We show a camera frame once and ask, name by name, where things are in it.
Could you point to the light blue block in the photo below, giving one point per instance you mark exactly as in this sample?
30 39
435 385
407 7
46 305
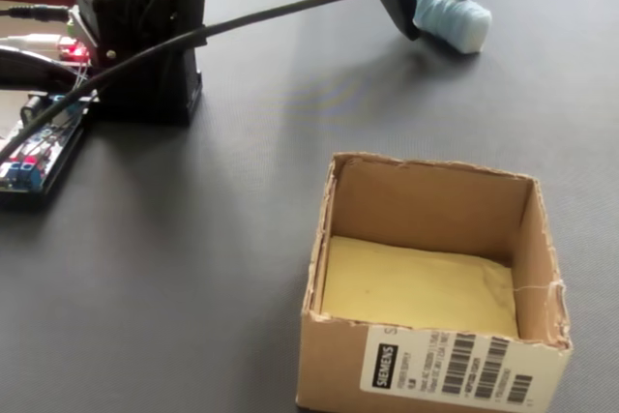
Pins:
454 21

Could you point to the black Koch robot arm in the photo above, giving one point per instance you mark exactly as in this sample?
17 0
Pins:
150 79

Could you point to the open cardboard box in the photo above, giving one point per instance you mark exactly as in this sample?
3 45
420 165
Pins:
425 210

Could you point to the yellow foam pad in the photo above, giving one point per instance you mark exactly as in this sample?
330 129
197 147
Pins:
416 287

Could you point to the dark grey textured mat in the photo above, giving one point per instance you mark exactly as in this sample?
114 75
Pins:
193 239

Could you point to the motor controller board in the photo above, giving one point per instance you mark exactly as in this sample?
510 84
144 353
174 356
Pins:
72 51

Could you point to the black barrel power plug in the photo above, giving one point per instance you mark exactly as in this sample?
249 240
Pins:
38 12

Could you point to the blue board in black case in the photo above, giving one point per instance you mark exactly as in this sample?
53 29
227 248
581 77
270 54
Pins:
34 176

